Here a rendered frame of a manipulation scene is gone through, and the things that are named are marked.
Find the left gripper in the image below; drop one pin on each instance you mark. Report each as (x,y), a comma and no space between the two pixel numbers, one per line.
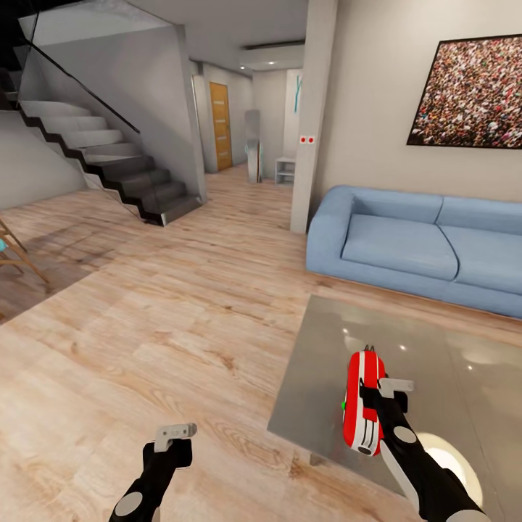
(178,455)

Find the door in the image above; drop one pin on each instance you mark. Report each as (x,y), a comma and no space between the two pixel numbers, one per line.
(219,101)

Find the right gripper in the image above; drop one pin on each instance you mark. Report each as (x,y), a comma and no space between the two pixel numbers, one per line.
(372,399)

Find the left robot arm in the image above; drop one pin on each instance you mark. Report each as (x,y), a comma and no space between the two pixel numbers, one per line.
(171,449)

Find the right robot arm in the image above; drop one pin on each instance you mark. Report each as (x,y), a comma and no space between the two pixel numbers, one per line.
(435,492)

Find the sofa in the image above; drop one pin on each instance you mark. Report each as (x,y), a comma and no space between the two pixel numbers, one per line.
(454,250)

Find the radio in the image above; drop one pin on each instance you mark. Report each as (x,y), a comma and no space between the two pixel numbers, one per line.
(361,426)

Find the picture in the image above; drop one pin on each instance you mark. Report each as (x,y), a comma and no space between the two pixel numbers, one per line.
(473,95)

